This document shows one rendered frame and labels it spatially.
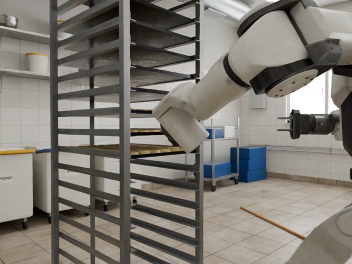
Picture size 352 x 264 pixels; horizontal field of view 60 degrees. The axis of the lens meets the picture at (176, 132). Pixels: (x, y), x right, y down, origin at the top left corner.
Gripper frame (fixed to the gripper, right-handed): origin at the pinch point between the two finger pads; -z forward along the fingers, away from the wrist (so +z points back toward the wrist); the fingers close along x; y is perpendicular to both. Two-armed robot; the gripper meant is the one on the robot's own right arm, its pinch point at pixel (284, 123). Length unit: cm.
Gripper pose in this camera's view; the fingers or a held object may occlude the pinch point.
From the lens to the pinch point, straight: 134.3
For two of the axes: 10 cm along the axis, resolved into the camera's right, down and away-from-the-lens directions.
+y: 0.2, 0.2, -10.0
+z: 10.0, 0.0, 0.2
